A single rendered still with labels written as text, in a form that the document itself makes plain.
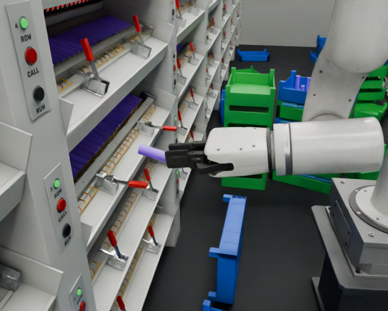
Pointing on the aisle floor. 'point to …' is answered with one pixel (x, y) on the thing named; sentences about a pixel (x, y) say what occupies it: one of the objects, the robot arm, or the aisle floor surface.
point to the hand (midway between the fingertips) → (179, 155)
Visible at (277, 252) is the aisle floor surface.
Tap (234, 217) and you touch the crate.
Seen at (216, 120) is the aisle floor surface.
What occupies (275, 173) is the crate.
